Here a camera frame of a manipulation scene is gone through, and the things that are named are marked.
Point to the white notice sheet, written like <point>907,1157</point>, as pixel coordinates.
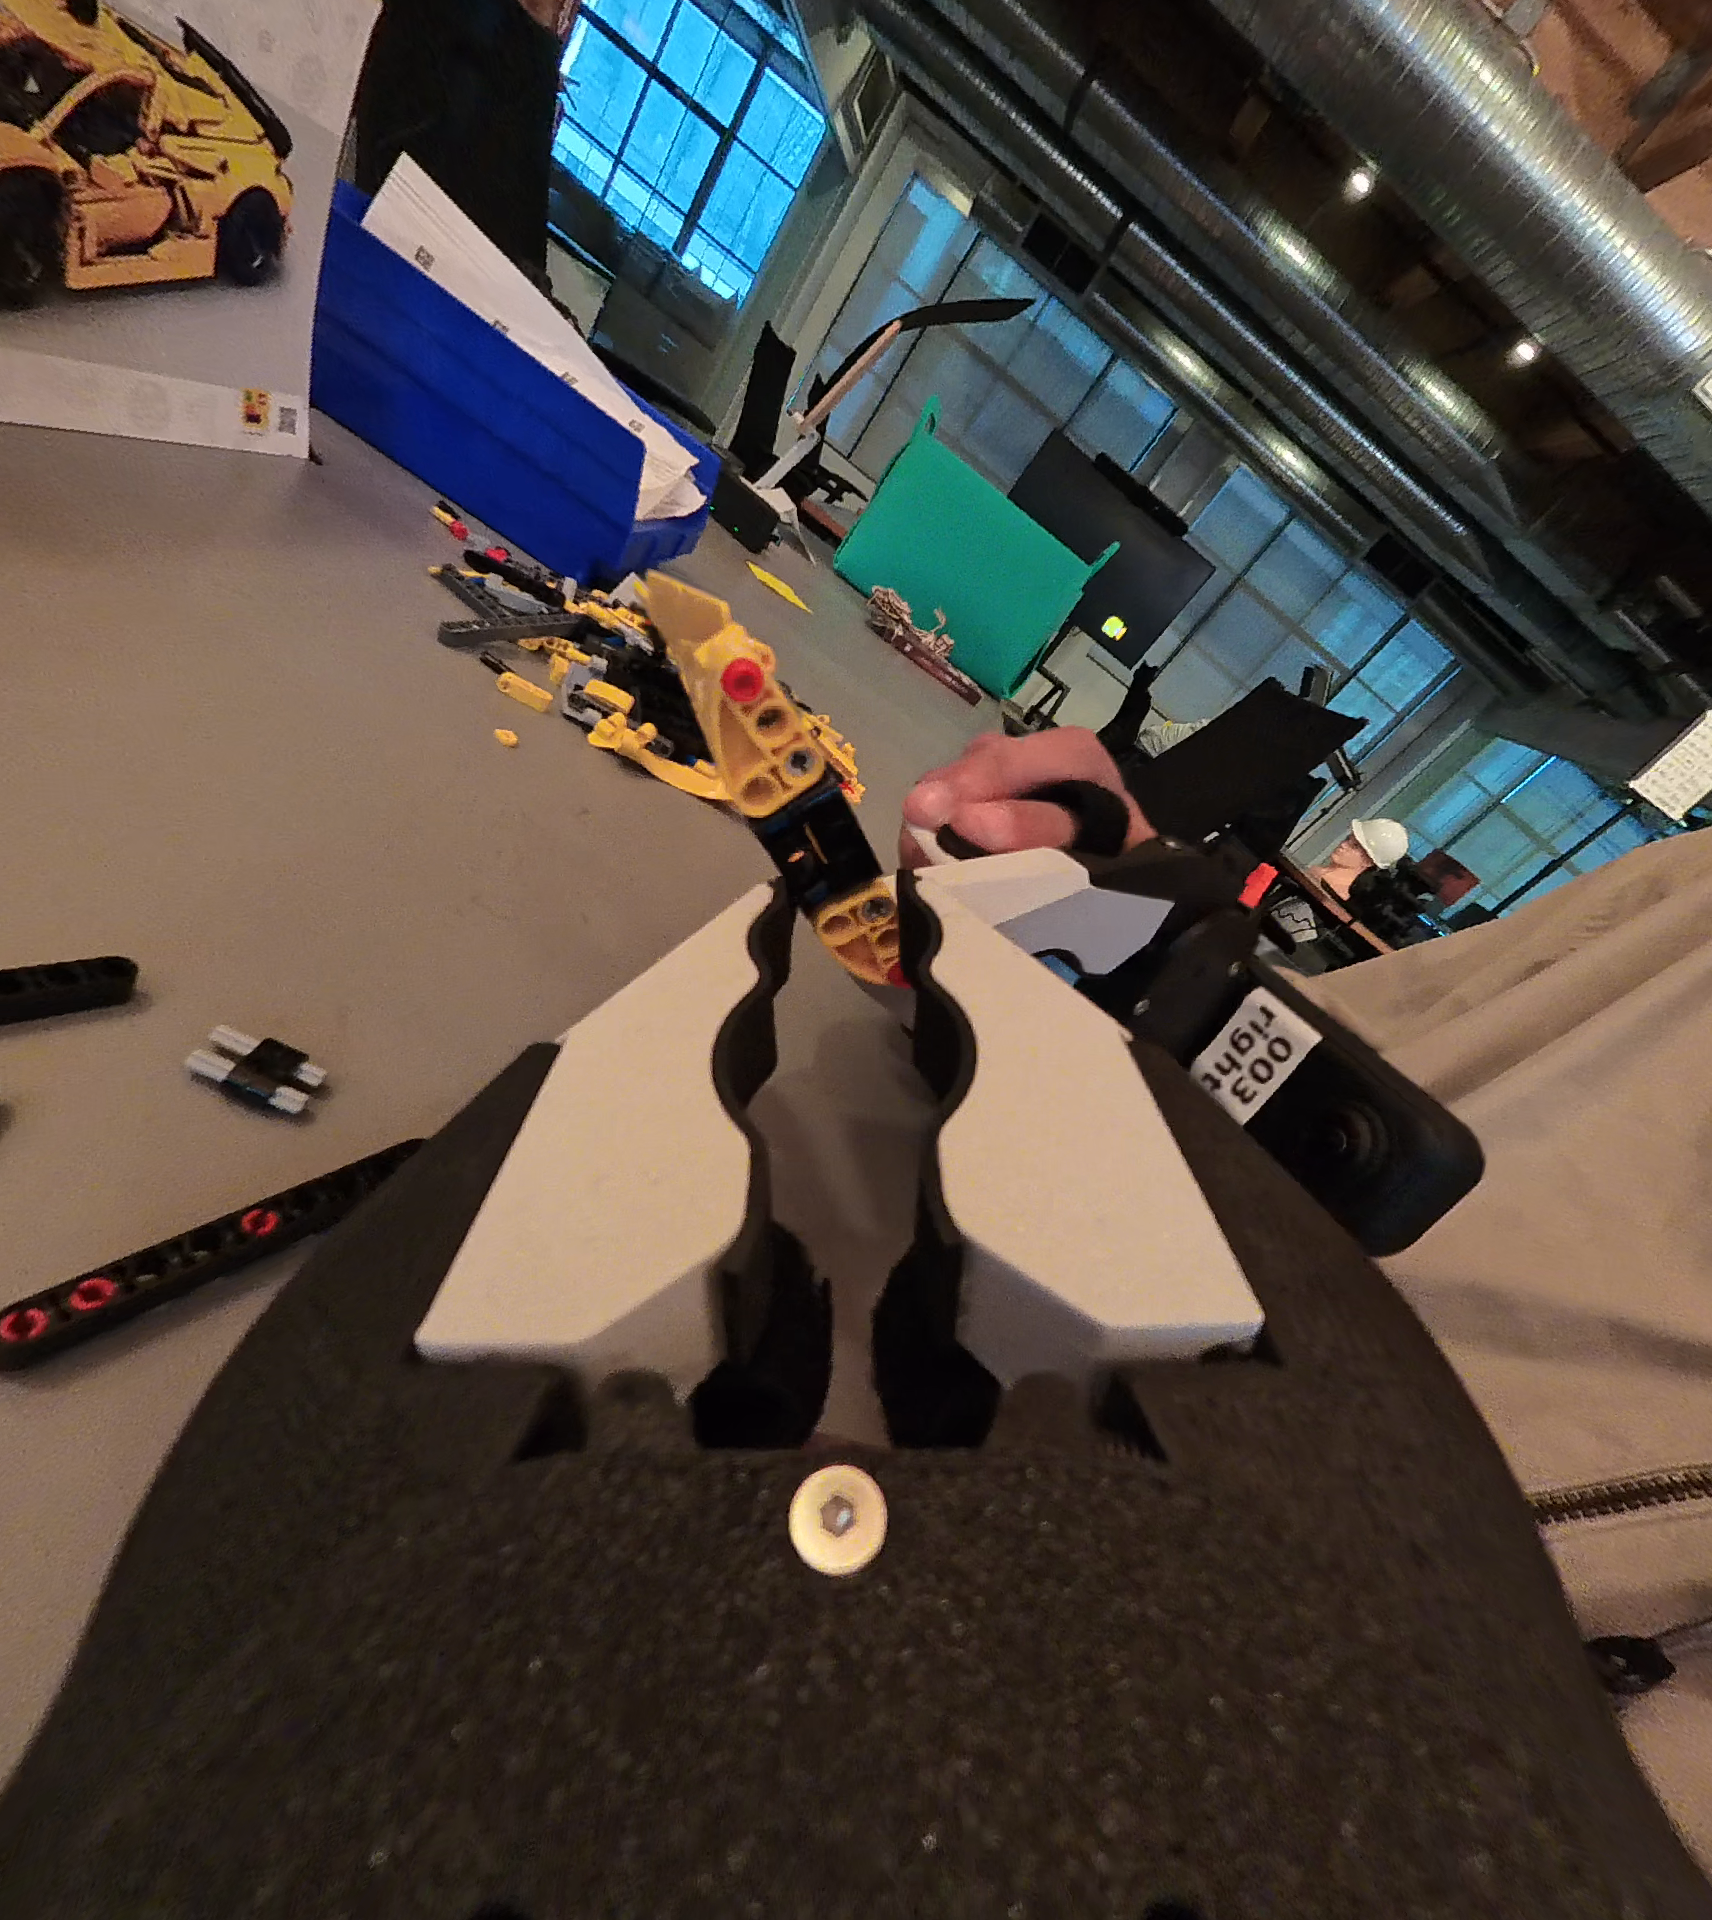
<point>1696,766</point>

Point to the black box green light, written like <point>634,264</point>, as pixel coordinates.
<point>745,512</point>

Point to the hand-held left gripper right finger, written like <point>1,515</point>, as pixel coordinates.
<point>1096,1202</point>

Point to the person's right hand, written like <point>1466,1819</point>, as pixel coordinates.
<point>1006,779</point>

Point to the black standing panel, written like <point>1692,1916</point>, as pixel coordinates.
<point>466,119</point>

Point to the grey desk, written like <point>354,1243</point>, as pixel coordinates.
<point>198,752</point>

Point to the black monitor screen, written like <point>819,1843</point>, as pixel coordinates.
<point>1126,540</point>

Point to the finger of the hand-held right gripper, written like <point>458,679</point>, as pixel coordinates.
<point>1096,939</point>
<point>1013,876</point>

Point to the yellow black brick sub-assembly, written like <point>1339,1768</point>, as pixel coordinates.
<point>765,734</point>

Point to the person's beige jacket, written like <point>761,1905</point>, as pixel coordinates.
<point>1620,1125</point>

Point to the instruction booklet car picture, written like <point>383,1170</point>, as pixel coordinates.
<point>76,195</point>

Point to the silver air duct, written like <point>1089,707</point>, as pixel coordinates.
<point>1515,165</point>

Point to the green folded board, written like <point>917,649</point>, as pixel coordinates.
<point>961,556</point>

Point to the large paned window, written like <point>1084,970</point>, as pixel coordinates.
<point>676,135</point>

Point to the blue plastic bin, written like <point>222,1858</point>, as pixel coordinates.
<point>451,419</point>

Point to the pile of yellow black bricks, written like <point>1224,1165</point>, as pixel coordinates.
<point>601,676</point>

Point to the yellow paper slip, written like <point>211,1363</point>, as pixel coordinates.
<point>781,589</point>

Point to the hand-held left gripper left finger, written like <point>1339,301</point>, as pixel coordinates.
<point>585,1202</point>

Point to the black connector white axles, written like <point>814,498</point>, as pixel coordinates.
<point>257,1070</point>

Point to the black beam with red pins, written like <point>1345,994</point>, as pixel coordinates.
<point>198,1259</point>
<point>31,994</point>

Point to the white paper sheets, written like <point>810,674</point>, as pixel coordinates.
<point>495,301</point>

